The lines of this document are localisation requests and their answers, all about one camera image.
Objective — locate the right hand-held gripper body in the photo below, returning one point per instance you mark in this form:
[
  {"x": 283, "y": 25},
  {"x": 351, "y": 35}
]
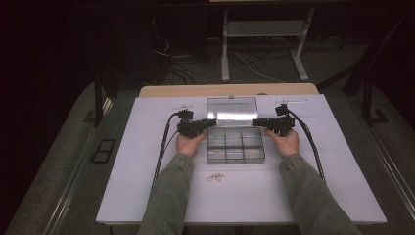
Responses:
[{"x": 282, "y": 124}]

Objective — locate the person's left hand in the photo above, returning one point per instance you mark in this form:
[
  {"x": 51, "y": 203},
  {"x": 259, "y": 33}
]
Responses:
[{"x": 189, "y": 145}]

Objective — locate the pearl hair clip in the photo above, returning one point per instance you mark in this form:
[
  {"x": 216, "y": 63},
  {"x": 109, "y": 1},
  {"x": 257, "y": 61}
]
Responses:
[{"x": 215, "y": 177}]

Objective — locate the light wooden table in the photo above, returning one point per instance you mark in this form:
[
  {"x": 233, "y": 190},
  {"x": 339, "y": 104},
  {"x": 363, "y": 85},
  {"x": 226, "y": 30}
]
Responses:
[{"x": 195, "y": 90}]

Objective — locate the person's right hand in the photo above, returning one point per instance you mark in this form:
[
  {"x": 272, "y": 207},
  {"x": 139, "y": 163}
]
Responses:
[{"x": 287, "y": 143}]

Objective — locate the white metal stand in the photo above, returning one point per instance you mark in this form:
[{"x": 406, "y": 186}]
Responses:
[{"x": 267, "y": 29}]

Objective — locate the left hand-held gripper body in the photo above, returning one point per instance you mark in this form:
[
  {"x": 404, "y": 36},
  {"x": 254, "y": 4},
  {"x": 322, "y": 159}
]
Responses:
[{"x": 189, "y": 128}]

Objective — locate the black metal stand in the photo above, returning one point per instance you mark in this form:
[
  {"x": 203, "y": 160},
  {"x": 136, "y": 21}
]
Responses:
[
  {"x": 99, "y": 98},
  {"x": 368, "y": 81}
]

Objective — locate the aluminium floor rail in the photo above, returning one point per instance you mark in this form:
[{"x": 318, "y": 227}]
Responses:
[
  {"x": 68, "y": 192},
  {"x": 394, "y": 182}
]

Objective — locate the clear grey compartment box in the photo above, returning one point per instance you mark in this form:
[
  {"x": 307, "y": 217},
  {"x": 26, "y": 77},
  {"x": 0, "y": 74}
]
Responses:
[{"x": 235, "y": 143}]

